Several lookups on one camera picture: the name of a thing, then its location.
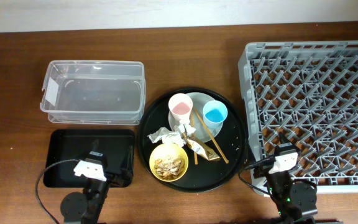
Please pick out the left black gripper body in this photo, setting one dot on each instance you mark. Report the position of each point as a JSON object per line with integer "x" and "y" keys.
{"x": 117, "y": 179}

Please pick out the food scraps and rice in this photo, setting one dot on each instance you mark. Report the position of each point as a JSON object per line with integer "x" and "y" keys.
{"x": 169, "y": 167}

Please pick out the yellow bowl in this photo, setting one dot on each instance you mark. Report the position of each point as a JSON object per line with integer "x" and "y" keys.
{"x": 164, "y": 150}

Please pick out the large white napkin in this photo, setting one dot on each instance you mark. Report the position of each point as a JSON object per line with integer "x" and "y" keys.
{"x": 167, "y": 137}

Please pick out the gold snack wrapper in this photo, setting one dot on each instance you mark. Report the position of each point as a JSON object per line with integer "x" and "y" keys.
{"x": 201, "y": 148}

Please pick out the pink cup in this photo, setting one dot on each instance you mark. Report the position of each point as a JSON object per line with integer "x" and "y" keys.
{"x": 180, "y": 106}

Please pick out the small white napkin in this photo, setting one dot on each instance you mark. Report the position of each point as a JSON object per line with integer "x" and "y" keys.
{"x": 184, "y": 126}

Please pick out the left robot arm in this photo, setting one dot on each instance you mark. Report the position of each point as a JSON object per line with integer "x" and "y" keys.
{"x": 86, "y": 206}

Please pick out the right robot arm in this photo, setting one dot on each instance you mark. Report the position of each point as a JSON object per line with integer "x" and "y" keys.
{"x": 294, "y": 199}

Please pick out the clear plastic waste bin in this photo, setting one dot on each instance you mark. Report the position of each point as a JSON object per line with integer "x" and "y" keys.
{"x": 94, "y": 92}

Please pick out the grey dishwasher rack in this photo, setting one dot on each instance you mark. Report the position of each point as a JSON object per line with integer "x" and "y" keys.
{"x": 307, "y": 91}

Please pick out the black rectangular tray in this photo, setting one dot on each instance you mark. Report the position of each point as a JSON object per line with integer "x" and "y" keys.
{"x": 72, "y": 144}

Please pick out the right wooden chopstick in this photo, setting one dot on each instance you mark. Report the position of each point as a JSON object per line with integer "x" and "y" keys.
{"x": 211, "y": 136}

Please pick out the wooden chopstick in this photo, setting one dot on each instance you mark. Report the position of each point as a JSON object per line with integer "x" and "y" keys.
{"x": 211, "y": 136}
{"x": 193, "y": 135}

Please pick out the blue cup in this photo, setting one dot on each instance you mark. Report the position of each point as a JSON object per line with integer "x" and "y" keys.
{"x": 214, "y": 113}

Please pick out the round black serving tray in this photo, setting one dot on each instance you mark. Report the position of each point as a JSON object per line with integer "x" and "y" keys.
{"x": 206, "y": 175}

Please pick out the grey plate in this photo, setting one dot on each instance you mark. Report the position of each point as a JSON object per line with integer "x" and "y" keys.
{"x": 199, "y": 100}

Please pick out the left wooden chopstick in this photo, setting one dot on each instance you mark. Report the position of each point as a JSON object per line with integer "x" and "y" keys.
{"x": 193, "y": 135}

